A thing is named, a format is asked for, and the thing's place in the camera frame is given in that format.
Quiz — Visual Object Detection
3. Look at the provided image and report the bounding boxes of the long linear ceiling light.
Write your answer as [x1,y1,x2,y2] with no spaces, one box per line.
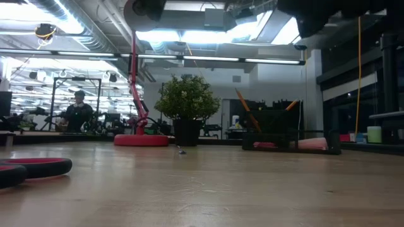
[0,48,306,66]

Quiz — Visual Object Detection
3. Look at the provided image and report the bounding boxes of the pink eraser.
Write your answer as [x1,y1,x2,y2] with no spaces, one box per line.
[252,141,279,149]

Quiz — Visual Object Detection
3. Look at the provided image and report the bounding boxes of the yellow pencil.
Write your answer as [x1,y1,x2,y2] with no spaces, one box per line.
[285,99,300,112]
[234,88,263,133]

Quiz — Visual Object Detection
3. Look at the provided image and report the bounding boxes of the black metal stand frame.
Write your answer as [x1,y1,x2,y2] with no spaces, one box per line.
[50,76,103,132]

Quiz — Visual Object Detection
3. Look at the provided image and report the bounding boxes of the dark background monitor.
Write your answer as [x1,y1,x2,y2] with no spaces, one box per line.
[0,90,13,117]

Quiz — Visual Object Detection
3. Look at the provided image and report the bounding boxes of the black aluminium table frame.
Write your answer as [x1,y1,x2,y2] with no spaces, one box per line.
[0,131,404,156]

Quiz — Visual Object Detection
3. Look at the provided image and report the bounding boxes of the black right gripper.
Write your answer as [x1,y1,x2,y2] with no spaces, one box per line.
[276,0,388,39]

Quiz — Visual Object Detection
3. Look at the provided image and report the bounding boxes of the person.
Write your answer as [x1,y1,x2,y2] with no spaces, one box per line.
[59,90,96,134]

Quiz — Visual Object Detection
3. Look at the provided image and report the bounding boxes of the ceiling cord reel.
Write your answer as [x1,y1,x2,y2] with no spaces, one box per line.
[34,23,58,41]

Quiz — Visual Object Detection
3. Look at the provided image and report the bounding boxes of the red and black scissors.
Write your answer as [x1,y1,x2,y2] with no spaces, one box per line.
[0,157,73,190]

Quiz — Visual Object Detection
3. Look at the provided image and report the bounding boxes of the pale green container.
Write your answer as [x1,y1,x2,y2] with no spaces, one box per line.
[366,125,383,144]

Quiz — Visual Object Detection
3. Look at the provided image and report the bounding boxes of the red desk lamp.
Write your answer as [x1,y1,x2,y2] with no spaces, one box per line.
[114,0,170,148]

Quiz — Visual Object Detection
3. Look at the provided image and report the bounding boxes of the green potted plant black pot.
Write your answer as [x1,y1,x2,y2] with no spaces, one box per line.
[153,74,222,148]

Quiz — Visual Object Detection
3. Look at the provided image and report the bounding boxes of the grey ceiling box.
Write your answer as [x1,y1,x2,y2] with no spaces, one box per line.
[204,8,226,28]

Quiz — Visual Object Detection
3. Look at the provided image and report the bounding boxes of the black mesh desk organizer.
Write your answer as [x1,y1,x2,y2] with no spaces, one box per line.
[241,100,342,156]

